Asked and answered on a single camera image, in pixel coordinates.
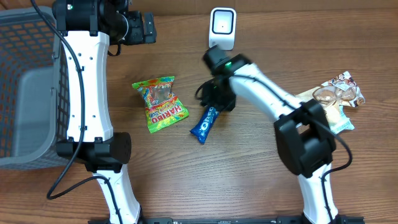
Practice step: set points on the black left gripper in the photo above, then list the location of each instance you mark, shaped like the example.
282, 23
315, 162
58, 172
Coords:
138, 36

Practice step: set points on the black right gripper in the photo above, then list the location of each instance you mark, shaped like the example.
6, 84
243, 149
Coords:
227, 104

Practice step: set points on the blue Oreo cookie packet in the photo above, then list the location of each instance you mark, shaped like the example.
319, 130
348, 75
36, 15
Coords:
202, 129

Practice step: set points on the green Haribo gummy bag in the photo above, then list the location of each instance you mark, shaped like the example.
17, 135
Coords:
163, 107

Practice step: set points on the light teal snack packet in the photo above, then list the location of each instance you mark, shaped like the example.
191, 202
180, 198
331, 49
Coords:
342, 123

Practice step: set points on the beige brown cookie bag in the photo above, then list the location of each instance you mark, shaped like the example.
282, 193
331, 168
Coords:
339, 91

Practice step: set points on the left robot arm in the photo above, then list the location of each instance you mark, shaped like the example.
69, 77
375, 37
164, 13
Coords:
87, 29

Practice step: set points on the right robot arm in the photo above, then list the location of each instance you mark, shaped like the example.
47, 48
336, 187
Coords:
304, 140

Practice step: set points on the white barcode scanner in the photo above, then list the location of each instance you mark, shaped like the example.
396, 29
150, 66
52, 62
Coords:
222, 29

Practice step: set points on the grey plastic shopping basket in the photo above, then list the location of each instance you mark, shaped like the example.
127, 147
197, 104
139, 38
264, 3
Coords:
35, 104

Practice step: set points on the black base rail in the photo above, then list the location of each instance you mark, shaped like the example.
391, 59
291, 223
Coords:
341, 219

